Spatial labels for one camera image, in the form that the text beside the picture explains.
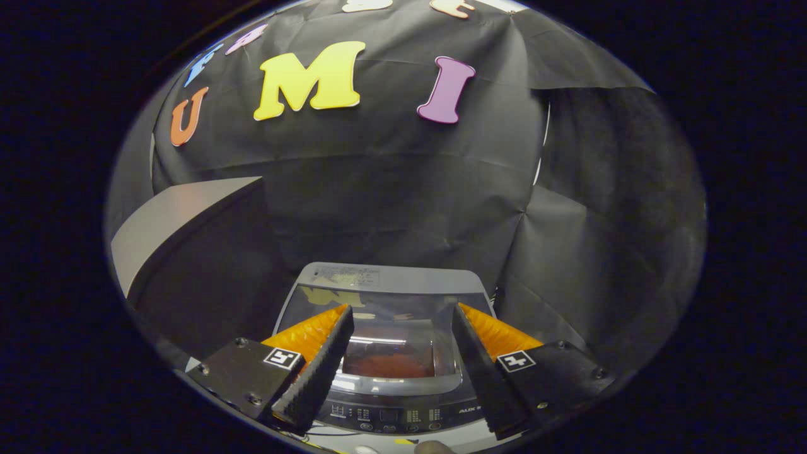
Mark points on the grey cabinet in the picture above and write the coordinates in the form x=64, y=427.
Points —
x=176, y=208

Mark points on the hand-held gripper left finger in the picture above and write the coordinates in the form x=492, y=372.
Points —
x=318, y=372

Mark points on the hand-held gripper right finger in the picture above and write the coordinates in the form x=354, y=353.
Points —
x=485, y=372

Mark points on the grey washing machine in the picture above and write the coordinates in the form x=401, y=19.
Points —
x=403, y=413

